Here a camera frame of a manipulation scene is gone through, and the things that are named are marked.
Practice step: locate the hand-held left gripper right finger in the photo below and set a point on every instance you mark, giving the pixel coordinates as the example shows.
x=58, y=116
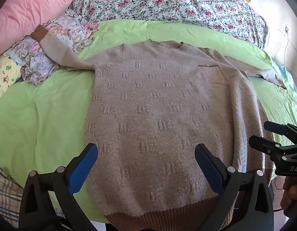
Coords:
x=208, y=166

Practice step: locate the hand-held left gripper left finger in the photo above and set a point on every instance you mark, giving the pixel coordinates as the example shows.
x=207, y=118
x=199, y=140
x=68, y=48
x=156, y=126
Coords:
x=83, y=163

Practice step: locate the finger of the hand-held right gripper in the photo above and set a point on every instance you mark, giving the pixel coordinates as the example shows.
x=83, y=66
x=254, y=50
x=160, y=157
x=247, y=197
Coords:
x=278, y=128
x=264, y=144

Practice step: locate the beige knit sweater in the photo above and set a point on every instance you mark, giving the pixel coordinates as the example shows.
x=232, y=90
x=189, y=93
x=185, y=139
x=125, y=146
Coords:
x=151, y=101

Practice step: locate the person's right hand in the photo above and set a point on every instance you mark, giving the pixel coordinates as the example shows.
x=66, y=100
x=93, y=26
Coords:
x=293, y=192

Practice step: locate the light blue cloth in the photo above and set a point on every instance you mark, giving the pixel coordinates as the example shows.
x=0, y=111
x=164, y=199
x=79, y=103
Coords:
x=287, y=73

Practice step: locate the green blanket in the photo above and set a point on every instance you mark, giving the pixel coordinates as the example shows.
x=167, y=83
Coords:
x=42, y=113

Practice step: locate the plaid cloth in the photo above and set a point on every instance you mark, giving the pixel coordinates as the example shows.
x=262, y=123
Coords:
x=6, y=192

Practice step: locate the yellow cartoon print cloth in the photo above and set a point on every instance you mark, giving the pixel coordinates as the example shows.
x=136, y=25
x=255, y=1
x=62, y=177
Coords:
x=6, y=72

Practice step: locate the pastel floral ruffled pillow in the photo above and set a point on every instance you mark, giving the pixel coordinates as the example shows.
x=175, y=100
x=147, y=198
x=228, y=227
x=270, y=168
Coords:
x=66, y=28

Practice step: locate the pink quilt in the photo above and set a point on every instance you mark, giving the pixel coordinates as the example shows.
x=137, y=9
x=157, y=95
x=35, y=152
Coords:
x=25, y=12

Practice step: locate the red floral quilt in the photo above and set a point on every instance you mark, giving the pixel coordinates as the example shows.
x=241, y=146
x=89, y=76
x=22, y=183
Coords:
x=163, y=0

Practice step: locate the white wall socket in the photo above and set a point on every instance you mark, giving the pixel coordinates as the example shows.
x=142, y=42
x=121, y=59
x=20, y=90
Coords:
x=287, y=29

